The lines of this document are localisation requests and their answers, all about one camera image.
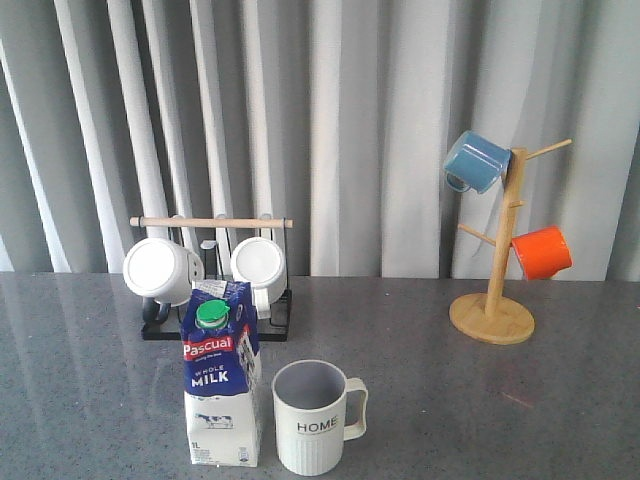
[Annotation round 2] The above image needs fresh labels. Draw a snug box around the orange enamel mug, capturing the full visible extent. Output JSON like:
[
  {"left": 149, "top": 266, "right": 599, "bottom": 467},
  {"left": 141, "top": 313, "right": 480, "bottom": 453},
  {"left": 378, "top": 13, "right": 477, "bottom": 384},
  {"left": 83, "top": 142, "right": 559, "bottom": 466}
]
[{"left": 511, "top": 225, "right": 573, "bottom": 280}]

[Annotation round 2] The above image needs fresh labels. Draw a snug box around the blue enamel mug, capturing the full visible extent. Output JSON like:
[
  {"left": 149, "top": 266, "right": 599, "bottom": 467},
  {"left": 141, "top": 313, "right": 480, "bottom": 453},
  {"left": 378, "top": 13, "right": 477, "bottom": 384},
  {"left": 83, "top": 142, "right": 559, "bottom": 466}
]
[{"left": 443, "top": 130, "right": 511, "bottom": 194}]

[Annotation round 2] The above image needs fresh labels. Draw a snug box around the white ribbed mug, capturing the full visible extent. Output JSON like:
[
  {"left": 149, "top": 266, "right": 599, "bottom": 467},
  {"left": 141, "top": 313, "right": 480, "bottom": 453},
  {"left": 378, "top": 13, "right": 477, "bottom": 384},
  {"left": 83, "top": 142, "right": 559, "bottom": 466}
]
[{"left": 231, "top": 237, "right": 286, "bottom": 319}]

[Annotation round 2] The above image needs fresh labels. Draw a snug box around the wooden mug tree stand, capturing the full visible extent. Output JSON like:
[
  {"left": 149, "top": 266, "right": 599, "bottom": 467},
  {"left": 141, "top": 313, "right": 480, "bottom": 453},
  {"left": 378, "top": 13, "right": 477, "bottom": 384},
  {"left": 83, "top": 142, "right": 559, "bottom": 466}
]
[{"left": 449, "top": 139, "right": 573, "bottom": 345}]

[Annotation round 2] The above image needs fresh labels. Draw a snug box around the cream HOME mug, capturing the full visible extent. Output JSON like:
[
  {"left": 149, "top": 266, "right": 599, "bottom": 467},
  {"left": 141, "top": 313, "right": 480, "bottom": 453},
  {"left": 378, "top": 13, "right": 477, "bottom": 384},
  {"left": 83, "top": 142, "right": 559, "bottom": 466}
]
[{"left": 271, "top": 359, "right": 369, "bottom": 476}]

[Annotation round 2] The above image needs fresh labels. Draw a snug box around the blue white milk carton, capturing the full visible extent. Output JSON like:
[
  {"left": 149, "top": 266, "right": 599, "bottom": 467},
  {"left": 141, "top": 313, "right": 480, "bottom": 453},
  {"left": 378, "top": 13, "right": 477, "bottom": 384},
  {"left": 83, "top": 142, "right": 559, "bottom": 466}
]
[{"left": 181, "top": 279, "right": 262, "bottom": 467}]

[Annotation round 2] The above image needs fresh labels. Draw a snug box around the white smiley face mug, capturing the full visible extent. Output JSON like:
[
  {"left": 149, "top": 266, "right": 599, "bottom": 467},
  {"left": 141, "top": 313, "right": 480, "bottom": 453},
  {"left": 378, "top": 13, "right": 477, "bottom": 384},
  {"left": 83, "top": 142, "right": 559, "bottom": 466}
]
[{"left": 123, "top": 238, "right": 205, "bottom": 324}]

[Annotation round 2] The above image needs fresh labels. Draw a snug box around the grey pleated curtain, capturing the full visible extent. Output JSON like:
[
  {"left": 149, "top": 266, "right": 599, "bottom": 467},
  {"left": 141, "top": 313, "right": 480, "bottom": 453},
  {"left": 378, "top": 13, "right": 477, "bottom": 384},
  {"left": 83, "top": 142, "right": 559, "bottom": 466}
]
[{"left": 1, "top": 1, "right": 639, "bottom": 281}]

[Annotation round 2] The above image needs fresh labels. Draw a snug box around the black wire mug rack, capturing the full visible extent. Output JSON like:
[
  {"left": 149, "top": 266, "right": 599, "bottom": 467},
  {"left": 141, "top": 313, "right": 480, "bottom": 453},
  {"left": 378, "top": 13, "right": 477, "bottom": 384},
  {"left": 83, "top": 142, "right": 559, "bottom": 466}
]
[{"left": 129, "top": 216, "right": 293, "bottom": 342}]

